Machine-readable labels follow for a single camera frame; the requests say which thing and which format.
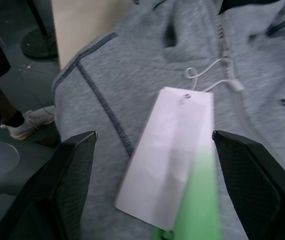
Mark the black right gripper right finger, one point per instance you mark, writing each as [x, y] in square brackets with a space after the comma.
[255, 185]

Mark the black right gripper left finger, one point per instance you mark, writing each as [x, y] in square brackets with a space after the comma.
[65, 190]

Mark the grey zip-up jacket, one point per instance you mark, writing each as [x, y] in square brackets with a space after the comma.
[157, 62]

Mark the green paper hang tag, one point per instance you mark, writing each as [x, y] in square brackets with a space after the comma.
[200, 200]

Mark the white sneaker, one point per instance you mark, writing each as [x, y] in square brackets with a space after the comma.
[28, 123]

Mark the white paper hang tag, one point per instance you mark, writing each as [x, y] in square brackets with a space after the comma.
[166, 160]

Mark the black round stand base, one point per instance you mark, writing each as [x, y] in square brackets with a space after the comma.
[38, 43]

